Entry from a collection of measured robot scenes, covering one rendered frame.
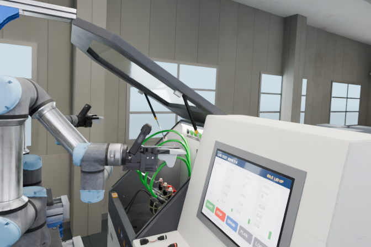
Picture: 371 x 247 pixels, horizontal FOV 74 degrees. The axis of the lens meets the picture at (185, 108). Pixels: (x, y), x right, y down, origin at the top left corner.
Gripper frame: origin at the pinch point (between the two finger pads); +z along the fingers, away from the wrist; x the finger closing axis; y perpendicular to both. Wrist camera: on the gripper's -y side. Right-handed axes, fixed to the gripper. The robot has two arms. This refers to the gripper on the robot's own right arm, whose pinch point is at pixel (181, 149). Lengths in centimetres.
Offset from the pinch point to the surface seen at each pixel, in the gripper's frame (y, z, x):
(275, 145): -2.7, 30.1, 8.1
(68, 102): -33, -111, -211
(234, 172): 8.9, 21.4, -7.3
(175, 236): 44, 2, -33
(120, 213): 43, -28, -62
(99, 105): -30, -74, -198
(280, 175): 6.2, 29.6, 12.7
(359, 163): 0, 43, 28
